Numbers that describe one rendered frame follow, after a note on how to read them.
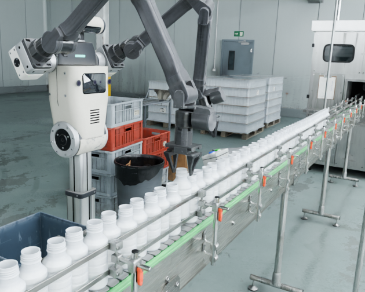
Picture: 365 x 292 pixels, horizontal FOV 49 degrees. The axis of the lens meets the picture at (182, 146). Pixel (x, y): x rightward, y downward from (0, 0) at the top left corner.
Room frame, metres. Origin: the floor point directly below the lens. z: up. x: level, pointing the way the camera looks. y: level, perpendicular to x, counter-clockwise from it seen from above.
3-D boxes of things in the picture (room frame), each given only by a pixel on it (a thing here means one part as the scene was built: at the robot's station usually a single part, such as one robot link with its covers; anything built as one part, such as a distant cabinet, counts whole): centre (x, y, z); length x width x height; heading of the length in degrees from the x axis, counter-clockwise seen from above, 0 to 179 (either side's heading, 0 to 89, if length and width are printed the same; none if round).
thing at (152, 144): (4.61, 0.47, 0.55); 0.61 x 0.41 x 0.22; 154
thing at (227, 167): (1.55, -0.17, 1.08); 0.06 x 0.06 x 0.17
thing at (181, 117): (1.24, -0.01, 1.36); 0.07 x 0.06 x 0.07; 61
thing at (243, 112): (8.50, -1.08, 0.59); 1.24 x 1.03 x 1.17; 153
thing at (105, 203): (3.94, 0.72, 0.11); 0.61 x 0.41 x 0.22; 157
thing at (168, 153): (1.25, 0.01, 1.23); 0.07 x 0.07 x 0.09; 61
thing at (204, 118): (1.22, -0.04, 1.39); 0.12 x 0.09 x 0.12; 61
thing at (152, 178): (3.45, 0.38, 0.32); 0.45 x 0.45 x 0.64
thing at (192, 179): (1.29, -0.03, 1.08); 0.06 x 0.06 x 0.17
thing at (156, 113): (9.26, 0.09, 0.50); 1.23 x 1.05 x 1.00; 149
